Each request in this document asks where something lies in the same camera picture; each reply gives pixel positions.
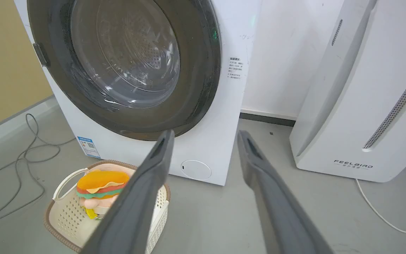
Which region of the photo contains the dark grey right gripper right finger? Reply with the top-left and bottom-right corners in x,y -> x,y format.
237,130 -> 334,254

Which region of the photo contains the white power cable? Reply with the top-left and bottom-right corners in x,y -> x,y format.
355,163 -> 406,234

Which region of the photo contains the blue energy label sticker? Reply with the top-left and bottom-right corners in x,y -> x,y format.
77,136 -> 101,159

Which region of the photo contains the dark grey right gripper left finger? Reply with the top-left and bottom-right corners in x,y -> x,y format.
80,129 -> 175,254

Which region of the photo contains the grey floor cable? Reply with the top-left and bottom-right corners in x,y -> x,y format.
0,113 -> 75,228

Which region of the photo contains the round dark glass washer door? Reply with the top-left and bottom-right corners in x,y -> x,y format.
27,0 -> 222,141

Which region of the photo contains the white front-load washing machine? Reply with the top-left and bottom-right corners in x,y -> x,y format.
14,0 -> 262,186

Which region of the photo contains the white air purifier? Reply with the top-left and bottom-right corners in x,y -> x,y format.
289,0 -> 406,183

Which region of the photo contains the white perforated laundry basket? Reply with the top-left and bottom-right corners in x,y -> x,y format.
43,160 -> 171,254

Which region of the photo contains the plush sandwich toy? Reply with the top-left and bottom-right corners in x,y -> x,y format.
76,170 -> 130,220

